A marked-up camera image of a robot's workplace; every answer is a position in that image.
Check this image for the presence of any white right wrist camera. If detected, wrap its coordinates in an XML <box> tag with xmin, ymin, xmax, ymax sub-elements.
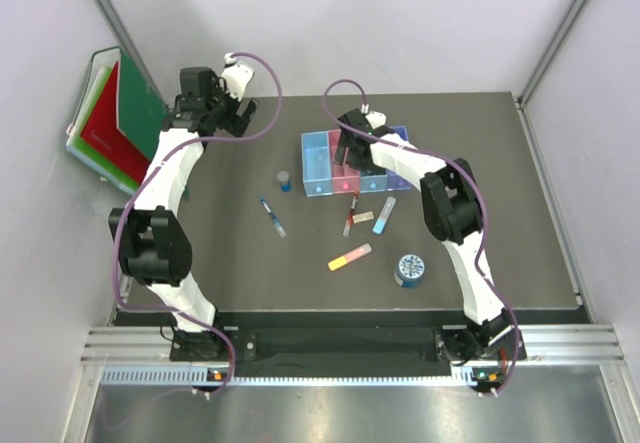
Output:
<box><xmin>360</xmin><ymin>104</ymin><xmax>387</xmax><ymax>133</ymax></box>

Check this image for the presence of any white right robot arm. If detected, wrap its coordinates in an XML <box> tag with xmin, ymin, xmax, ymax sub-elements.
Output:
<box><xmin>336</xmin><ymin>106</ymin><xmax>513</xmax><ymax>359</ymax></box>

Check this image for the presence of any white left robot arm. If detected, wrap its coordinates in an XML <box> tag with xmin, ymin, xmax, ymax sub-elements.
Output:
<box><xmin>118</xmin><ymin>60</ymin><xmax>258</xmax><ymax>360</ymax></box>

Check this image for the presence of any small beige eraser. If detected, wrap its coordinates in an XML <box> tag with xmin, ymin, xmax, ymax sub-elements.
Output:
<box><xmin>352</xmin><ymin>211</ymin><xmax>374</xmax><ymax>224</ymax></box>

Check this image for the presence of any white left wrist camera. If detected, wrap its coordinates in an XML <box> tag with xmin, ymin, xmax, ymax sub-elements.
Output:
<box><xmin>221</xmin><ymin>53</ymin><xmax>255</xmax><ymax>102</ymax></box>

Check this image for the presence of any pink drawer bin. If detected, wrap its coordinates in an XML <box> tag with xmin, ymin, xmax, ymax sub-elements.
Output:
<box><xmin>328</xmin><ymin>129</ymin><xmax>360</xmax><ymax>194</ymax></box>

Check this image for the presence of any green folder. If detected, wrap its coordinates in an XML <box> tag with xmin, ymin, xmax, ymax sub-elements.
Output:
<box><xmin>115</xmin><ymin>47</ymin><xmax>194</xmax><ymax>199</ymax></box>

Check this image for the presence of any orange pink highlighter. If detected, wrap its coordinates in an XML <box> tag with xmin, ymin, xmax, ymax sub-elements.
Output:
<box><xmin>328</xmin><ymin>244</ymin><xmax>372</xmax><ymax>271</ymax></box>

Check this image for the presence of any blue pen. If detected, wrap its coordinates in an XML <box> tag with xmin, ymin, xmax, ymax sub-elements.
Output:
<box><xmin>260</xmin><ymin>197</ymin><xmax>287</xmax><ymax>238</ymax></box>

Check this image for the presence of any grey blue glue bottle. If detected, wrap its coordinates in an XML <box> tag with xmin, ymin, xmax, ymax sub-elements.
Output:
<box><xmin>277</xmin><ymin>170</ymin><xmax>292</xmax><ymax>192</ymax></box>

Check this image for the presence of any red folder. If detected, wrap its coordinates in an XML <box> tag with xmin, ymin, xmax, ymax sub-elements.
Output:
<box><xmin>80</xmin><ymin>62</ymin><xmax>149</xmax><ymax>194</ymax></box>

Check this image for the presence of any slotted cable duct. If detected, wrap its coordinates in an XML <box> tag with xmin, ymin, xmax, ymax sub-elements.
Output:
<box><xmin>100</xmin><ymin>366</ymin><xmax>500</xmax><ymax>388</ymax></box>

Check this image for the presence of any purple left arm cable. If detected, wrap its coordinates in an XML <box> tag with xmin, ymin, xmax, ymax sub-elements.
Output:
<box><xmin>112</xmin><ymin>51</ymin><xmax>284</xmax><ymax>397</ymax></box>

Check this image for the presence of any round blue tape tin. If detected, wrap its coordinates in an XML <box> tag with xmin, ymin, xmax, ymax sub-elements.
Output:
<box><xmin>394</xmin><ymin>254</ymin><xmax>426</xmax><ymax>288</ymax></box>

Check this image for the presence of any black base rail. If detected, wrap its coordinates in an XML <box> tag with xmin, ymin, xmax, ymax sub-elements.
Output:
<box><xmin>169</xmin><ymin>307</ymin><xmax>526</xmax><ymax>377</ymax></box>

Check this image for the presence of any red pen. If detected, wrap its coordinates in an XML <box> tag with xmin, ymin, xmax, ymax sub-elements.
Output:
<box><xmin>342</xmin><ymin>191</ymin><xmax>359</xmax><ymax>237</ymax></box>

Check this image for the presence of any blue white highlighter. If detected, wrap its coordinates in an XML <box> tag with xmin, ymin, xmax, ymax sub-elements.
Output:
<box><xmin>372</xmin><ymin>197</ymin><xmax>396</xmax><ymax>235</ymax></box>

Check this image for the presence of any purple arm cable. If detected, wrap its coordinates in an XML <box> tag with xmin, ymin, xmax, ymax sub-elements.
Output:
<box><xmin>112</xmin><ymin>51</ymin><xmax>284</xmax><ymax>397</ymax></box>
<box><xmin>322</xmin><ymin>79</ymin><xmax>524</xmax><ymax>395</ymax></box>

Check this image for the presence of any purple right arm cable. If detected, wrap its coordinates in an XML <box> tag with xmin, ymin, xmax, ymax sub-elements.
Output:
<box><xmin>322</xmin><ymin>79</ymin><xmax>524</xmax><ymax>395</ymax></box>

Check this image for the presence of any light blue drawer bin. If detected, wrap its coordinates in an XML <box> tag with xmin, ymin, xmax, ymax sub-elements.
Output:
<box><xmin>301</xmin><ymin>131</ymin><xmax>333</xmax><ymax>197</ymax></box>

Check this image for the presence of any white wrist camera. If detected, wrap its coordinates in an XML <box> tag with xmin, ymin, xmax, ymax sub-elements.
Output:
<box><xmin>221</xmin><ymin>53</ymin><xmax>255</xmax><ymax>102</ymax></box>
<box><xmin>360</xmin><ymin>104</ymin><xmax>387</xmax><ymax>133</ymax></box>

